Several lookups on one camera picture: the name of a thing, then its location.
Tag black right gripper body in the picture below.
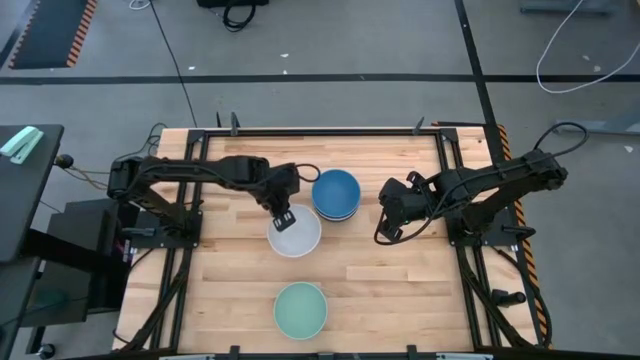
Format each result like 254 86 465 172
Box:
377 177 436 226

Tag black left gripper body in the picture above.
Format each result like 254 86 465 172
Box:
261 163 302 218

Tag white bowl grey outside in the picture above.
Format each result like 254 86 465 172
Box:
266 203 323 259

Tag blue bowl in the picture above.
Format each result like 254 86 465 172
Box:
310 168 362 223

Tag mint green ribbed bowl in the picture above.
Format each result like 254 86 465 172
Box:
272 281 329 342

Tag yellow black hazard tape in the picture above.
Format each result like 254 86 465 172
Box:
496 123 554 350

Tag black clamp knob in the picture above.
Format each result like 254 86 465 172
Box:
490 288 528 308

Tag black equipment box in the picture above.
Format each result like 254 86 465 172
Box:
46 198 133 314

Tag black floor equipment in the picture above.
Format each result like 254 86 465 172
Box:
195 0 271 9

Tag black side table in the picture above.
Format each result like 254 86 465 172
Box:
0 124 66 360

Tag mint green stapler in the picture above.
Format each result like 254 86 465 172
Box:
0 125 46 166

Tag black mat orange stripes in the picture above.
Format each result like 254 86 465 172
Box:
8 0 99 70

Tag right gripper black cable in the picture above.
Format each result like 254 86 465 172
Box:
373 197 452 247

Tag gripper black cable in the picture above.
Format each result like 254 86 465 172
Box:
373 197 452 247
293 162 323 184

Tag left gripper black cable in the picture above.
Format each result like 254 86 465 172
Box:
293 162 323 184

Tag black aluminium table frame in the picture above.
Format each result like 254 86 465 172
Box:
112 112 554 360

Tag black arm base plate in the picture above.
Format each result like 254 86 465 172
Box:
445 205 522 248
129 208 204 250

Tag thin black cable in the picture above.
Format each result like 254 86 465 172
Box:
111 121 169 162

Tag long black floor cable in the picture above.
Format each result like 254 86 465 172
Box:
148 0 200 129

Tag coiled black cable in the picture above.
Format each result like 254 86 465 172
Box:
221 0 258 33

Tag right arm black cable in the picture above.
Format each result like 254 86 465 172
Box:
532 121 591 163

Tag white floor cable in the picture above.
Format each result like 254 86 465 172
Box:
535 0 640 95

